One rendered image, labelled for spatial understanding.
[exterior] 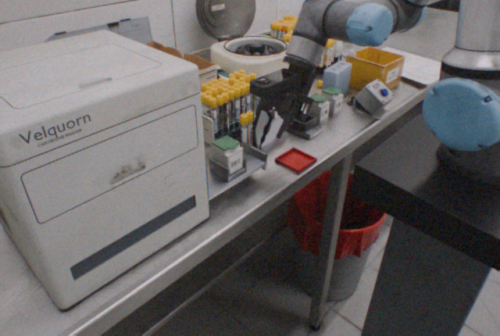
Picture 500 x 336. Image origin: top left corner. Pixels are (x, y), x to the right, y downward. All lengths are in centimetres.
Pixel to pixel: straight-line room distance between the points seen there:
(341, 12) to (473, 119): 31
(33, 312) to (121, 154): 27
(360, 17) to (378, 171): 28
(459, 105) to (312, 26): 33
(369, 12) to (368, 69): 51
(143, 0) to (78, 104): 80
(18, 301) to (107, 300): 13
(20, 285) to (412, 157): 72
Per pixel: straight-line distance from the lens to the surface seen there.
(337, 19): 77
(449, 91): 62
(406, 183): 75
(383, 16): 75
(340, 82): 114
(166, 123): 56
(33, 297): 69
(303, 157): 89
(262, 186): 80
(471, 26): 63
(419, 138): 89
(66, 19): 116
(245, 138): 84
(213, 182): 74
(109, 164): 54
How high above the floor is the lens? 137
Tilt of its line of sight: 32 degrees down
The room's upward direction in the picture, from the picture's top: straight up
